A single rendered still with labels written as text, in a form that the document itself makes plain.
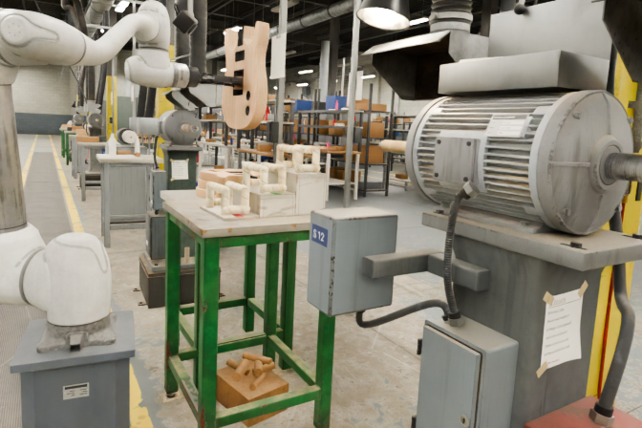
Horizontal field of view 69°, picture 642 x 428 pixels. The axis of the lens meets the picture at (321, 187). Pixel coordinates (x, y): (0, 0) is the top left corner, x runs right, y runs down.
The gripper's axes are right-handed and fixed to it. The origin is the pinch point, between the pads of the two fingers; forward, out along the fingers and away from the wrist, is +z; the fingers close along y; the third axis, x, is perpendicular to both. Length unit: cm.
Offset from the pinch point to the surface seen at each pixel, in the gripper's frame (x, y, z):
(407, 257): -42, 109, -8
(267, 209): -49, 14, 8
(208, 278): -70, 25, -19
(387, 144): -20, 79, 11
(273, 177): -38.4, -5.7, 21.1
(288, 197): -44.3, 14.1, 17.5
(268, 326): -118, -28, 34
